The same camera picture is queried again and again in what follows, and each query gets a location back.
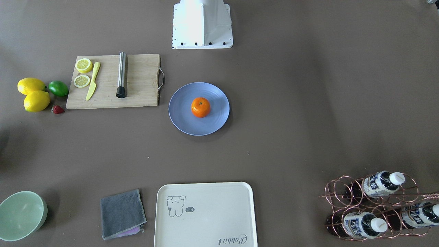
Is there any grey folded cloth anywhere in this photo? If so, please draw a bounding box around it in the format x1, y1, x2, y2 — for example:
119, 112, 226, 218
100, 189, 147, 240

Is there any orange mandarin fruit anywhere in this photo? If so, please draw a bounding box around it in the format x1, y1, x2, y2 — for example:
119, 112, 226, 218
191, 97, 211, 118

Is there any cream rabbit tray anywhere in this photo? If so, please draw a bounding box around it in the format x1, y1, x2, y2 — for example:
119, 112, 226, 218
154, 181, 258, 247

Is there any red strawberry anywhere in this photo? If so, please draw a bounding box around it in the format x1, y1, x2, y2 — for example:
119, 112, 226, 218
51, 105, 65, 114

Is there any yellow lemon upper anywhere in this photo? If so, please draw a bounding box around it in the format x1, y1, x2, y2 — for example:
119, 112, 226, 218
17, 77, 47, 95

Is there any green ceramic bowl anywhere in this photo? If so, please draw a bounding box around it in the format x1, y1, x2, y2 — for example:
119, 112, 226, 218
0, 191, 48, 242

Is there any steel muddler black tip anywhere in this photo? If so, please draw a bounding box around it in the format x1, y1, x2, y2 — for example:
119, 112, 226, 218
116, 52, 128, 98

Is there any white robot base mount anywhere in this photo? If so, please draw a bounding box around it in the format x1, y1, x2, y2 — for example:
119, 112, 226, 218
171, 0, 234, 49

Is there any bamboo cutting board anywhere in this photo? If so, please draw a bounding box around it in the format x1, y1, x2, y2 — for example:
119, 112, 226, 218
66, 54, 163, 110

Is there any tea bottle back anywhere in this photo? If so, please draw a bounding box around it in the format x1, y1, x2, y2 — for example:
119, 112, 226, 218
345, 170, 405, 202
383, 201, 439, 230

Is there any yellow lemon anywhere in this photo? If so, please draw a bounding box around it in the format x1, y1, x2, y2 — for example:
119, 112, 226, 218
17, 77, 47, 95
23, 90, 50, 112

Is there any yellow lemon lower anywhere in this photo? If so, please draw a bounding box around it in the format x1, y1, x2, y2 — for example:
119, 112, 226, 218
23, 90, 50, 112

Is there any lemon half lower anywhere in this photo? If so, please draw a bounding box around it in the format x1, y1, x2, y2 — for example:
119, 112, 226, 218
75, 58, 94, 73

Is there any lemon slice upper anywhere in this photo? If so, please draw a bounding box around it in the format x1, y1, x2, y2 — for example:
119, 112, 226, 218
73, 74, 91, 89

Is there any blue round plate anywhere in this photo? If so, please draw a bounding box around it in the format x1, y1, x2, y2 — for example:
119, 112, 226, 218
169, 82, 229, 136

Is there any yellow plastic knife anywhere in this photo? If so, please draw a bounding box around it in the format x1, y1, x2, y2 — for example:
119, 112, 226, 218
85, 61, 101, 101

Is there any tea bottle front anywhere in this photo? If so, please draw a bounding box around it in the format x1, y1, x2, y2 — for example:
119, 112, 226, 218
325, 212, 388, 240

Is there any green lime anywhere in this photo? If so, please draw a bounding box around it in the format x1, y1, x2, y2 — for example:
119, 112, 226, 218
48, 80, 69, 97

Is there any copper wire bottle rack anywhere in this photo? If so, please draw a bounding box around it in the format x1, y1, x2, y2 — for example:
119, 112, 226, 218
323, 174, 438, 241

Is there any tea bottle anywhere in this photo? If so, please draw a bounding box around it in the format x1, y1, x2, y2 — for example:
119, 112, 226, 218
325, 212, 388, 240
345, 170, 405, 202
383, 201, 439, 230

